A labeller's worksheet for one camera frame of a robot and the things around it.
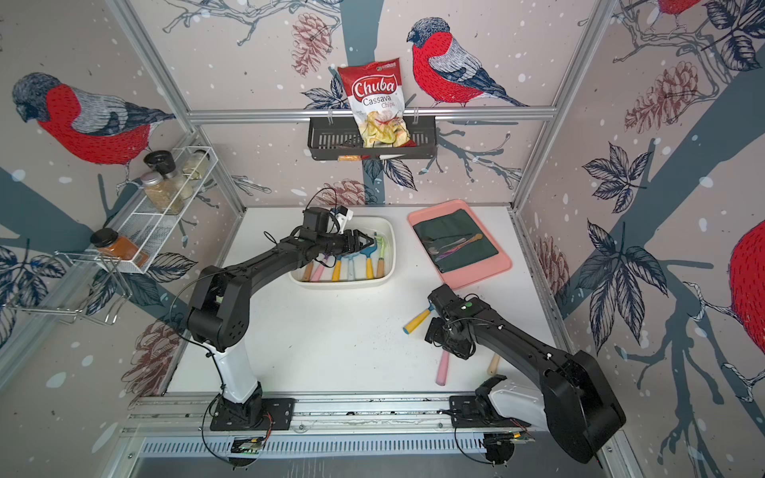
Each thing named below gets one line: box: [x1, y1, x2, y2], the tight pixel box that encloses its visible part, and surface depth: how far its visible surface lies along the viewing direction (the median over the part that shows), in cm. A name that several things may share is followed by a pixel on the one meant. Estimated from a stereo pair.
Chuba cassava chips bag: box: [337, 57, 418, 149], surface depth 85 cm
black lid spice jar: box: [143, 150, 177, 178], surface depth 76 cm
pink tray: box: [437, 200, 513, 283], surface depth 106 cm
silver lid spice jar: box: [140, 171, 185, 216], surface depth 74 cm
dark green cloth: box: [412, 209, 484, 250], surface depth 116 cm
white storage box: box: [288, 216, 397, 288], surface depth 102 cm
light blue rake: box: [344, 250, 361, 281], surface depth 103 cm
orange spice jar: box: [89, 228, 149, 267], surface depth 62 cm
